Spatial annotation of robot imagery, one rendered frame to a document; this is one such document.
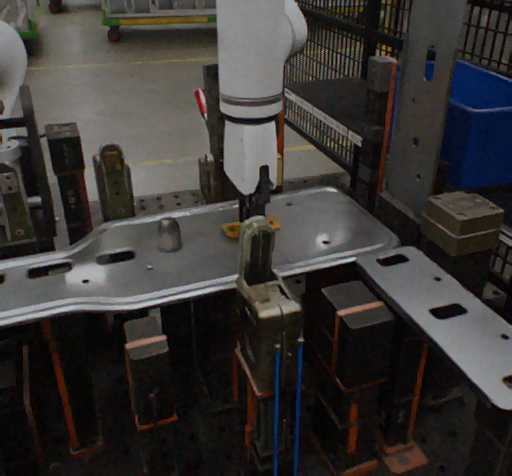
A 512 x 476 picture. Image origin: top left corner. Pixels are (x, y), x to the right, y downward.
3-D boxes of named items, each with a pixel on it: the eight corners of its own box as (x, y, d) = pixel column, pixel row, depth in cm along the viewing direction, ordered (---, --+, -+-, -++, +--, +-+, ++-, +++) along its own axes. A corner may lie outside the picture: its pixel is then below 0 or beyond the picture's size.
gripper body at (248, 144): (213, 98, 78) (216, 171, 83) (237, 120, 70) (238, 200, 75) (263, 93, 80) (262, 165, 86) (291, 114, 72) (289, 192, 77)
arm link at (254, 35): (242, 77, 80) (207, 93, 72) (241, -25, 73) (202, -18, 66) (295, 84, 76) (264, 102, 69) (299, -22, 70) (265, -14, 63)
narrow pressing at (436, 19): (424, 221, 87) (466, -17, 70) (384, 191, 96) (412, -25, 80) (428, 221, 87) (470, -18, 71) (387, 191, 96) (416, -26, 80)
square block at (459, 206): (422, 412, 92) (460, 220, 75) (394, 378, 99) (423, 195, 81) (462, 399, 95) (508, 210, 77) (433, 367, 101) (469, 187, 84)
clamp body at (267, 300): (249, 539, 74) (247, 330, 57) (221, 465, 84) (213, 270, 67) (311, 516, 77) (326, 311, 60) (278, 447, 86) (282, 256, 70)
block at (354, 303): (329, 492, 80) (343, 337, 66) (296, 431, 89) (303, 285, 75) (387, 471, 83) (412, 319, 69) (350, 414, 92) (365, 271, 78)
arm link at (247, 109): (210, 84, 76) (211, 105, 78) (231, 102, 69) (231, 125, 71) (267, 78, 79) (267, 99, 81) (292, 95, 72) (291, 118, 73)
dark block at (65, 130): (86, 349, 105) (45, 137, 85) (82, 326, 111) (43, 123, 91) (113, 342, 107) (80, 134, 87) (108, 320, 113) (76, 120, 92)
